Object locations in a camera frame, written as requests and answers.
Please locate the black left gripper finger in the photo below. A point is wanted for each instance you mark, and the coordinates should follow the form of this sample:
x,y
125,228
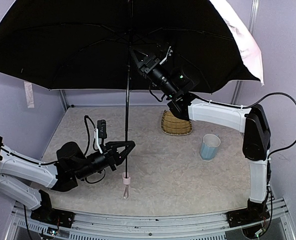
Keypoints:
x,y
120,157
120,148

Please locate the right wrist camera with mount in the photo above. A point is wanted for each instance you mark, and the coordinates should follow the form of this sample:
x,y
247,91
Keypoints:
x,y
168,54

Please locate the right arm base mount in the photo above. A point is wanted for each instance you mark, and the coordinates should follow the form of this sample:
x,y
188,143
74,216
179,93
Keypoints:
x,y
244,216

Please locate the woven bamboo tray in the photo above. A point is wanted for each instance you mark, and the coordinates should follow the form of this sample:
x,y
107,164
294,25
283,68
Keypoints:
x,y
174,126

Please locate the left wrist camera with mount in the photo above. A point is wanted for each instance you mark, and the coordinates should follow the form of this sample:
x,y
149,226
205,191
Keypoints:
x,y
100,135

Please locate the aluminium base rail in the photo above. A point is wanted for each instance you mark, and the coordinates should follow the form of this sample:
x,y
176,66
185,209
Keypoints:
x,y
95,226

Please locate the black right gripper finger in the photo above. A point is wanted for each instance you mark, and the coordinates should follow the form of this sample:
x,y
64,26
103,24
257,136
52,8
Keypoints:
x,y
139,57
160,51

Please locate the left metal frame post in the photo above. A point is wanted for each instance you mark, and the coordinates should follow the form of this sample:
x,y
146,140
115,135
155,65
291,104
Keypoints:
x,y
64,100

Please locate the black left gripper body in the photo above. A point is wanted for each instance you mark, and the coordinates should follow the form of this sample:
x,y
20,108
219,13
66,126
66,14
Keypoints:
x,y
110,158

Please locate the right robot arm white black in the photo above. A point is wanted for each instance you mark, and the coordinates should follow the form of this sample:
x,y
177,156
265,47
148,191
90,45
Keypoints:
x,y
248,120

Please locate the pink umbrella black lining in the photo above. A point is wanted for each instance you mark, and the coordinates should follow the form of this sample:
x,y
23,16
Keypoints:
x,y
84,44

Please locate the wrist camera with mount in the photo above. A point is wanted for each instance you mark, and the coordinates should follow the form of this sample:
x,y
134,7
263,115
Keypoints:
x,y
168,54
100,135

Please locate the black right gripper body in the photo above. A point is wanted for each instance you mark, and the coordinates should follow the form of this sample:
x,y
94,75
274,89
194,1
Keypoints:
x,y
146,66

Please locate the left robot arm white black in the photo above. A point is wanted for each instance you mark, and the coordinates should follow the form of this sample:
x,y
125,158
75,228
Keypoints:
x,y
61,175

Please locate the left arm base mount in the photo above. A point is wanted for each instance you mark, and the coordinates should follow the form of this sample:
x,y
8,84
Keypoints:
x,y
54,216

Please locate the light blue mug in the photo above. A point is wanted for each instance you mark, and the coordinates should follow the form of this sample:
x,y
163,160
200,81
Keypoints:
x,y
210,146

